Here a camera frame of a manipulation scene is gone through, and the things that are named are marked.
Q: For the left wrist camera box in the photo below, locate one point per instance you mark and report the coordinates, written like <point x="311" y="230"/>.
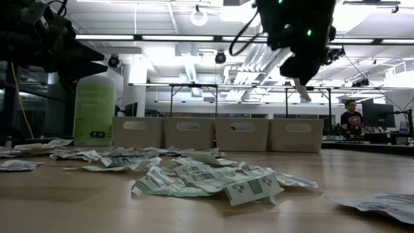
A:
<point x="41" y="13"/>

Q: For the overhead LED light bar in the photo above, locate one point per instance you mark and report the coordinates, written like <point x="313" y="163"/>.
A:
<point x="178" y="37"/>

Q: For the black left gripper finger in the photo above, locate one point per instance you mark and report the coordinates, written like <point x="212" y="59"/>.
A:
<point x="84" y="51"/>
<point x="83" y="69"/>

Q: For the black framed workbench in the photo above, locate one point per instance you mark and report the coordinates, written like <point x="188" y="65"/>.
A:
<point x="194" y="85"/>
<point x="329" y="106"/>

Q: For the black hanging ceiling device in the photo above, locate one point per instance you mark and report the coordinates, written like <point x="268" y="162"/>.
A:
<point x="360" y="83"/>

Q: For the green wipes canister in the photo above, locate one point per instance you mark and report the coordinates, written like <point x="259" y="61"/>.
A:
<point x="93" y="110"/>

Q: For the black computer monitor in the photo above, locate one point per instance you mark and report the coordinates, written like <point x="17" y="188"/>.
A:
<point x="378" y="115"/>

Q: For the light grey plastic bin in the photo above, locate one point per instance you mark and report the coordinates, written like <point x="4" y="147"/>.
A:
<point x="189" y="139"/>
<point x="242" y="140"/>
<point x="296" y="140"/>
<point x="139" y="136"/>

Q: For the person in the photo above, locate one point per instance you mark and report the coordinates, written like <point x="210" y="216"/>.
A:
<point x="351" y="121"/>

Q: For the small black monitor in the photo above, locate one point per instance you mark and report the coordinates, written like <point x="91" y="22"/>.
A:
<point x="131" y="109"/>

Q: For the silver ventilation duct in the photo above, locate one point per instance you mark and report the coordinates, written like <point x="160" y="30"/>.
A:
<point x="255" y="61"/>

